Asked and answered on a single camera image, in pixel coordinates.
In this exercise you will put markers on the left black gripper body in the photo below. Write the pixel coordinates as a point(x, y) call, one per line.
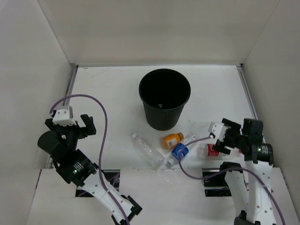
point(71, 127)

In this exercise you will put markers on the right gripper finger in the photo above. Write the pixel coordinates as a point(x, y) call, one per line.
point(233, 128)
point(220, 147)

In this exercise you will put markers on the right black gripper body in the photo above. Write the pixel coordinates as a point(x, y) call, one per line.
point(235, 140)

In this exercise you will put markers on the red label clear bottle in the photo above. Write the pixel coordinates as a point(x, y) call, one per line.
point(205, 151)

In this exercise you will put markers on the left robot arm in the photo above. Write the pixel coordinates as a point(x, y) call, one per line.
point(60, 142)

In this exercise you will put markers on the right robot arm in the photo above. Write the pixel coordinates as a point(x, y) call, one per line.
point(250, 186)

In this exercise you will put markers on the black plastic waste bin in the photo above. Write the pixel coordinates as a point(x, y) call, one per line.
point(164, 93)

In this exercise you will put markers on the blue label water bottle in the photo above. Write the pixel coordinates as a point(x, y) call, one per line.
point(181, 149)

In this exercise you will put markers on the orange juice bottle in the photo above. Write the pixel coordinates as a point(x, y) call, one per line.
point(171, 140)

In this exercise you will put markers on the clear unlabelled plastic bottle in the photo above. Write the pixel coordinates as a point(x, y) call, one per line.
point(148, 152)

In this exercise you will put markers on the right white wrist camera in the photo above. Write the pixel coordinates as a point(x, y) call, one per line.
point(217, 131)

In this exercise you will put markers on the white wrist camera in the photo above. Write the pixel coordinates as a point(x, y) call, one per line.
point(217, 131)
point(64, 116)

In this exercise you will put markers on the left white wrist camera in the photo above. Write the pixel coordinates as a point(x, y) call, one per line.
point(64, 116)

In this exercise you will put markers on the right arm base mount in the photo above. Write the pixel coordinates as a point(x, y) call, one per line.
point(216, 186)

